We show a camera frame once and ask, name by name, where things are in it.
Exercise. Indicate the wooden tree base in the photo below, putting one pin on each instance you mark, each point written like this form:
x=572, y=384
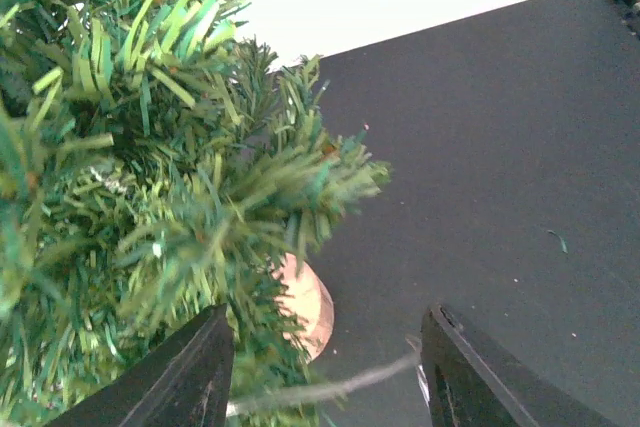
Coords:
x=308, y=300

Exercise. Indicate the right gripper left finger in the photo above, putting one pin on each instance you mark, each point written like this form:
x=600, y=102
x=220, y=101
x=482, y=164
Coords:
x=185, y=381

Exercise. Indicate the small green christmas tree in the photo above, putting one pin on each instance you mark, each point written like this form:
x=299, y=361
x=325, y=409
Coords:
x=153, y=165

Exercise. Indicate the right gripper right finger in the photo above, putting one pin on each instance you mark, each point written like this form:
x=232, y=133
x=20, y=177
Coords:
x=468, y=379

